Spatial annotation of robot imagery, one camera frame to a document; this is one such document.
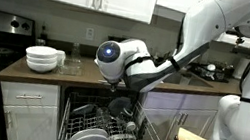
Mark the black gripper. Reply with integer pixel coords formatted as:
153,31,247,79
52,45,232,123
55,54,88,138
108,81,120,94

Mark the dark dishwasher tub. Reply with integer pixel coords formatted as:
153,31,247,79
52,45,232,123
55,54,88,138
55,79,145,140

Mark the grey-blue plastic bowl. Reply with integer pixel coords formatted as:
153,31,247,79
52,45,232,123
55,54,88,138
106,94,135,119

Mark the dark grey dish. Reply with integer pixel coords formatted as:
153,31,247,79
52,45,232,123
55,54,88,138
70,100,97,120

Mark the small white cup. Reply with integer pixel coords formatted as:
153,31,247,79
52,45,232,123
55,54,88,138
125,120,138,133

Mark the clear glass container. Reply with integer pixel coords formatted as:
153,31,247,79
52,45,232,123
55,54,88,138
58,57,85,78

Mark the clear glass bottle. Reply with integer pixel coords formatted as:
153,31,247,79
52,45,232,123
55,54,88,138
68,41,85,66

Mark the white mug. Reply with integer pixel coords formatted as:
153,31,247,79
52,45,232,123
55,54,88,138
54,49,67,68

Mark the white bowl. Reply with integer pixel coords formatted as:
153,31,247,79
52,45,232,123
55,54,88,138
24,42,60,62
24,57,58,76
25,53,59,68

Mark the white drawer front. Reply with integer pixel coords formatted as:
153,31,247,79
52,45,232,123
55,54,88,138
0,76,63,115

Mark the white sink base cabinet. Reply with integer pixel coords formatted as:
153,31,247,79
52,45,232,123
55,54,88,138
133,82,227,140

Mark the dark bottle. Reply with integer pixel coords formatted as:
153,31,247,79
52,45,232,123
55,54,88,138
37,24,51,47

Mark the white lower cabinet door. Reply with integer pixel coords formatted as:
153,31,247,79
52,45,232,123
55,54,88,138
0,98,63,140

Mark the wooden board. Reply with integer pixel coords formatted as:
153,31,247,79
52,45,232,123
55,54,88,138
176,126,211,140

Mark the black dish drying rack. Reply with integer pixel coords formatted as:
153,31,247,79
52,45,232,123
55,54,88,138
193,59,235,85

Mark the white paper towel roll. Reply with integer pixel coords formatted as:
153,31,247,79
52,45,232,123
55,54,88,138
231,56,250,82

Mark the white wall outlet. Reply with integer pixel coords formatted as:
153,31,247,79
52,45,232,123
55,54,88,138
84,27,96,42

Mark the silver drawer handle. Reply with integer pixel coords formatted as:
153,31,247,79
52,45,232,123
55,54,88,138
14,91,44,103

